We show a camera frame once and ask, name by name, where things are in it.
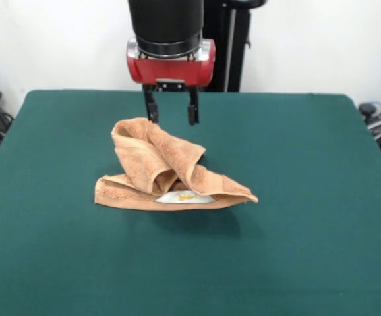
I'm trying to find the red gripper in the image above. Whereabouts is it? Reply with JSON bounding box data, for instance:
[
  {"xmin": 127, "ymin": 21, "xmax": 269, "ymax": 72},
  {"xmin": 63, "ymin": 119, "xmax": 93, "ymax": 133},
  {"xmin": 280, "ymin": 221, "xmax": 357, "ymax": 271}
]
[{"xmin": 126, "ymin": 39, "xmax": 217, "ymax": 126}]

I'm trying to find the tan terry towel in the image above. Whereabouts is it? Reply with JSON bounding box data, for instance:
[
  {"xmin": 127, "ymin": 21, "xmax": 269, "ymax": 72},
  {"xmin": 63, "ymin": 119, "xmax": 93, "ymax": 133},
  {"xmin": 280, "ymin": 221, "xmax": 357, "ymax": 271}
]
[{"xmin": 93, "ymin": 116, "xmax": 259, "ymax": 211}]

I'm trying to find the dark green table cloth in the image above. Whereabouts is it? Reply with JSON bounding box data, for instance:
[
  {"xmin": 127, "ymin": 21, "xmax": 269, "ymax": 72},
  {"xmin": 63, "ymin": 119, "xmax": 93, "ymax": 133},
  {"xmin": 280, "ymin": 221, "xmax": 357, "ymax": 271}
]
[{"xmin": 0, "ymin": 89, "xmax": 381, "ymax": 316}]

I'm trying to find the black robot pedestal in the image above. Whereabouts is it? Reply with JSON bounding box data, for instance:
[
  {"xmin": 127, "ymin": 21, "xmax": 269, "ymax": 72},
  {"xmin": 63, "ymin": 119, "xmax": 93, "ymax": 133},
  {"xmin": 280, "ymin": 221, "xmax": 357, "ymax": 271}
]
[{"xmin": 203, "ymin": 0, "xmax": 270, "ymax": 93}]

